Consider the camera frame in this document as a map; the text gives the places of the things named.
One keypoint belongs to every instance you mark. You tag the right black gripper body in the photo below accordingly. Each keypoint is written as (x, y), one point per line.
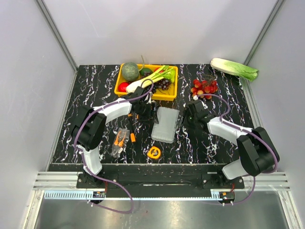
(186, 115)

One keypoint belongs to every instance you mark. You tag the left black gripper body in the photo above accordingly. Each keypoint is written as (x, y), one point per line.
(149, 111)

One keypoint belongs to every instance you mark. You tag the grey plastic tool case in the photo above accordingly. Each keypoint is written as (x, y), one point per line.
(165, 130)

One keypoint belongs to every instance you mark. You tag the orange black screwdriver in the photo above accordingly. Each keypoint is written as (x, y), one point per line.
(132, 135)

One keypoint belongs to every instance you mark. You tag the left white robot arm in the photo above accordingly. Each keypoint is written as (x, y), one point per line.
(89, 124)

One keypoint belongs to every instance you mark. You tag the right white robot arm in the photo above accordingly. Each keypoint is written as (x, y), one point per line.
(257, 153)

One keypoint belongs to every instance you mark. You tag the yellow plastic tray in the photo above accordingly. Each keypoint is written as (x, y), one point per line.
(167, 95)

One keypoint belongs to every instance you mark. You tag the red cherry bunch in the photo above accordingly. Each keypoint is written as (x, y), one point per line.
(204, 88)

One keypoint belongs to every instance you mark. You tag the dark purple grape bunch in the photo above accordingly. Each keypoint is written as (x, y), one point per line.
(158, 85)

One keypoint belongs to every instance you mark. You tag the orange pliers in bag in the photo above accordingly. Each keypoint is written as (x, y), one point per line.
(121, 139)

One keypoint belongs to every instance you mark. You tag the yellow tape measure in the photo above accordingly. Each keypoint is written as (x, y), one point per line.
(154, 153)

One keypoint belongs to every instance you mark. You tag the red apple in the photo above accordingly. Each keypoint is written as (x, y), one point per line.
(122, 87)

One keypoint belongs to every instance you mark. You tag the green fruit in tray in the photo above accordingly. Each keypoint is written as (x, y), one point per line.
(144, 72)

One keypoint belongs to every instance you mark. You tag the green cantaloupe melon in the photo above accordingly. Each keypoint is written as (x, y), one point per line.
(130, 71)

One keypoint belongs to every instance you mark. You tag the white green leek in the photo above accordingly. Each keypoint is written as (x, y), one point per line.
(163, 72)

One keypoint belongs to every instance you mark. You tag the napa cabbage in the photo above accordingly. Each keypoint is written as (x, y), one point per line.
(234, 68)

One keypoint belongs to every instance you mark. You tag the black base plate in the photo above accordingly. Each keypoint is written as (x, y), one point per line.
(160, 180)

